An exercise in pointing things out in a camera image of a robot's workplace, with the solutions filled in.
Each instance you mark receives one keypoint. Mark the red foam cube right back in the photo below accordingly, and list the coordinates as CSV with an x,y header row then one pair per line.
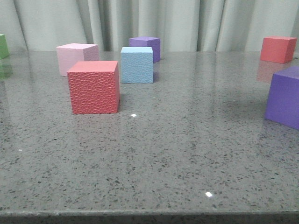
x,y
278,49

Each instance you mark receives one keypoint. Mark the grey curtain backdrop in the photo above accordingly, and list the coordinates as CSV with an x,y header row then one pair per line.
x,y
182,25

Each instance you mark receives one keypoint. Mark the purple foam cube right front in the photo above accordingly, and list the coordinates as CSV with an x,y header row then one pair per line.
x,y
283,99

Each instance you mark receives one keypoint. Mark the pink foam cube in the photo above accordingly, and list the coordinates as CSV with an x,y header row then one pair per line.
x,y
70,54

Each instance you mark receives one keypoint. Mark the purple foam cube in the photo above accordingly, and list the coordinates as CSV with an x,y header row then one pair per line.
x,y
283,99
146,41

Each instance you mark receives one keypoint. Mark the purple foam cube centre back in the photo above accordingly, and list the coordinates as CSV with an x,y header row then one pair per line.
x,y
146,41

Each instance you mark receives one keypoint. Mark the red textured foam cube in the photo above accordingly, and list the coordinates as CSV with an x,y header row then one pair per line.
x,y
94,87

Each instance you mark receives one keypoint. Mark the green foam cube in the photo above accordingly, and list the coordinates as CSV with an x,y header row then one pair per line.
x,y
3,47

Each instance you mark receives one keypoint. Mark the light blue textured foam cube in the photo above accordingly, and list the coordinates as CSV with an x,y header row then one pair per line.
x,y
137,65

